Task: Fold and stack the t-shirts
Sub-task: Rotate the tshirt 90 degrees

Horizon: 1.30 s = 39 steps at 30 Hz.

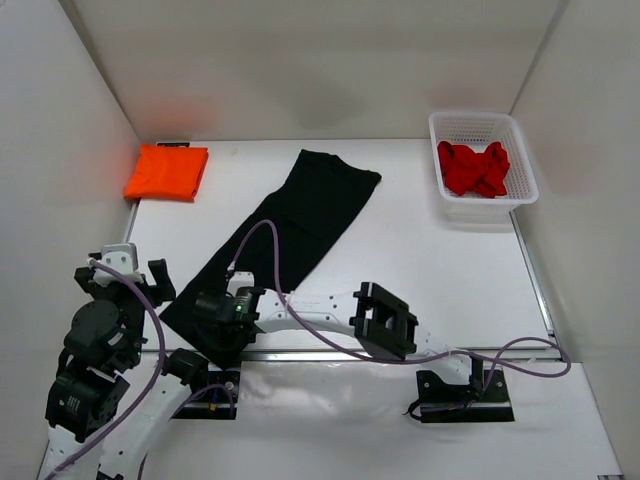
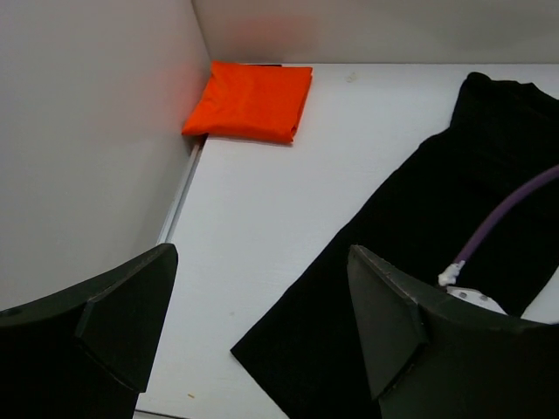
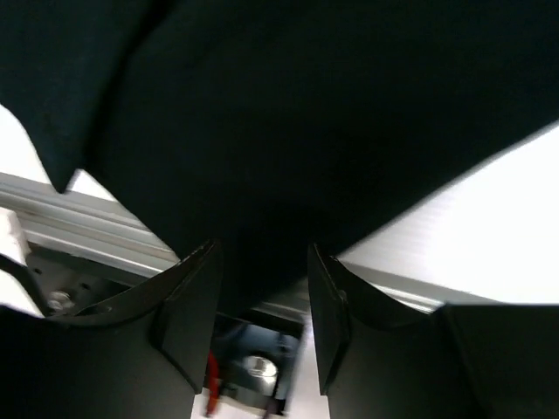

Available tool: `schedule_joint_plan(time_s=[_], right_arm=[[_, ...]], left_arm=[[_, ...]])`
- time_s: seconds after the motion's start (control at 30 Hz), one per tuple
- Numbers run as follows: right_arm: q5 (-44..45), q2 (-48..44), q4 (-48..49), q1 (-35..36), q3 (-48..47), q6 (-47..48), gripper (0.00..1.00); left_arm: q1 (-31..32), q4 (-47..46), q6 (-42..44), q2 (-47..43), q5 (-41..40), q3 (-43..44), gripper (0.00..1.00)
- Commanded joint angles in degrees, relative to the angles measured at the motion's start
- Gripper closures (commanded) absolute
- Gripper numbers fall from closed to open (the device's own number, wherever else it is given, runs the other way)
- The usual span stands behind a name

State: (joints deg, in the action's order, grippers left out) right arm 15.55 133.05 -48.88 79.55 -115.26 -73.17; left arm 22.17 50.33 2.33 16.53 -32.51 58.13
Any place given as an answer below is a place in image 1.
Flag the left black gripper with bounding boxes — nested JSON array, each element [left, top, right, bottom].
[[75, 256, 175, 365]]

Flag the black t shirt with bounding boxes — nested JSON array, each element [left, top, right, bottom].
[[160, 150, 382, 368]]

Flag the orange t shirt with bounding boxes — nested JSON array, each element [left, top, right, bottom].
[[123, 145, 209, 203]]

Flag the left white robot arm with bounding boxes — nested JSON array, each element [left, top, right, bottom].
[[39, 244, 210, 479]]

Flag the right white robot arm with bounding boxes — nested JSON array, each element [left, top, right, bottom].
[[193, 281, 486, 400]]

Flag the dark label sticker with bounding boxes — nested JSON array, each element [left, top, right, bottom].
[[156, 142, 190, 148]]

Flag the red t shirt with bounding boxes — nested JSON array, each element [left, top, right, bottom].
[[437, 141, 510, 198]]

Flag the white plastic basket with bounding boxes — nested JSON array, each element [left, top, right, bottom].
[[429, 111, 539, 224]]

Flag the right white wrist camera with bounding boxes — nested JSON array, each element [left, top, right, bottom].
[[225, 271, 255, 299]]

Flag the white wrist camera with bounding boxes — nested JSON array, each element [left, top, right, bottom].
[[225, 271, 255, 299], [93, 243, 139, 276]]

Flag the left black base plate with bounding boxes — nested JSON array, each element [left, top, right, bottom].
[[174, 369, 241, 421]]

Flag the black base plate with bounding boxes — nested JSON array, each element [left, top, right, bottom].
[[404, 370, 515, 424], [174, 369, 241, 421]]

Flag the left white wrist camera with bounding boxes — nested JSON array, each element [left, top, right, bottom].
[[93, 243, 139, 276]]

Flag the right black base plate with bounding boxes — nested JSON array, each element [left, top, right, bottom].
[[404, 370, 515, 424]]

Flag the aluminium rail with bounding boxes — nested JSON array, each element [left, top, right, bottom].
[[234, 348, 561, 365]]

